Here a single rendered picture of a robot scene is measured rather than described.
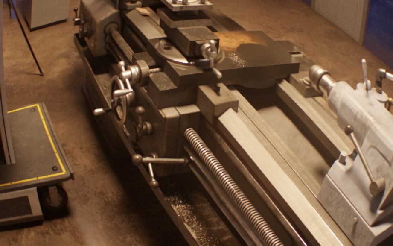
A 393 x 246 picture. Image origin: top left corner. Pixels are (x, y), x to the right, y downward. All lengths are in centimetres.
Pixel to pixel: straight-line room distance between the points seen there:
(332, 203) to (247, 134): 47
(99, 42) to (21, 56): 158
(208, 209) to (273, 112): 47
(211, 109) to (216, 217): 46
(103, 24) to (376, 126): 177
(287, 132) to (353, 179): 67
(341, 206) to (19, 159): 162
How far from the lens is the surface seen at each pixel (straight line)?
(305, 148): 186
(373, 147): 130
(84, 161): 280
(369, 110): 135
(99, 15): 265
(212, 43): 171
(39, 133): 249
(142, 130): 189
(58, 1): 454
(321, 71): 154
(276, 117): 200
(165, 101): 179
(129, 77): 184
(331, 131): 178
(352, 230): 134
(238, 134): 166
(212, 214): 196
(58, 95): 343
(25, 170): 226
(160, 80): 181
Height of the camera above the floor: 177
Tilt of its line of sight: 33 degrees down
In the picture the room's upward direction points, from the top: 6 degrees clockwise
